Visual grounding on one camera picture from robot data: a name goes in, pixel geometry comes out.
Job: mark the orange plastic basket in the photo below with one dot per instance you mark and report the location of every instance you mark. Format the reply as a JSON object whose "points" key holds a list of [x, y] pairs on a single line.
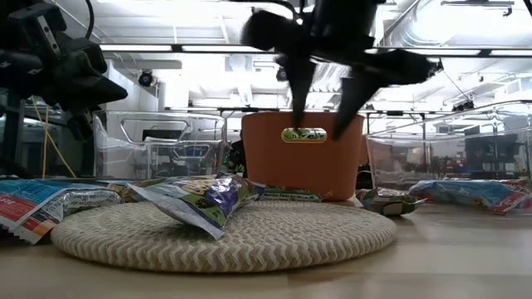
{"points": [[270, 170]]}

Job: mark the green orange Chewy bar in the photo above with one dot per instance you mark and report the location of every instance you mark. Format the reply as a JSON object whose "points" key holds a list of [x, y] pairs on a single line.
{"points": [[291, 194], [386, 201]]}

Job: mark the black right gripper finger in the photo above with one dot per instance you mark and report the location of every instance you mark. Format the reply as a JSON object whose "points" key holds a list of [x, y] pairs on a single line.
{"points": [[355, 101], [301, 87]]}

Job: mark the clear plastic bin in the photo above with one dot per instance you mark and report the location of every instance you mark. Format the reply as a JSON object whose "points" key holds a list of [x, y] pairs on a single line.
{"points": [[124, 145], [395, 166]]}

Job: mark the silver ventilation duct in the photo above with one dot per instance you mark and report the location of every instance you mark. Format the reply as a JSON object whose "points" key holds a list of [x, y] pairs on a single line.
{"points": [[415, 25]]}

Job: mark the purple green granola bar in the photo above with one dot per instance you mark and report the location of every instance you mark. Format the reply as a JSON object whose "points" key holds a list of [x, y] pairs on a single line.
{"points": [[216, 199]]}

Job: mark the black ceiling spot lamp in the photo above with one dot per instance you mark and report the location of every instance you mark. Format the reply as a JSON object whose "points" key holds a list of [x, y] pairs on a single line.
{"points": [[145, 78], [281, 74]]}

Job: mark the round woven beige mat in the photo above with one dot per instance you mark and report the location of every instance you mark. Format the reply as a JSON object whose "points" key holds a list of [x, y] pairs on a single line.
{"points": [[249, 241]]}

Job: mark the green potted plant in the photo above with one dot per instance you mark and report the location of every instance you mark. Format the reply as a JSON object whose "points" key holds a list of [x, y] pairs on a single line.
{"points": [[303, 135]]}

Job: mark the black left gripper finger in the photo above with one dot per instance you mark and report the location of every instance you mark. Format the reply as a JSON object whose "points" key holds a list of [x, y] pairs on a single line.
{"points": [[104, 93], [82, 126]]}

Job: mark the long ceiling light strip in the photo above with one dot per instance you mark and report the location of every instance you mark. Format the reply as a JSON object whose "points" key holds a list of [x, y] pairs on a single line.
{"points": [[208, 48]]}

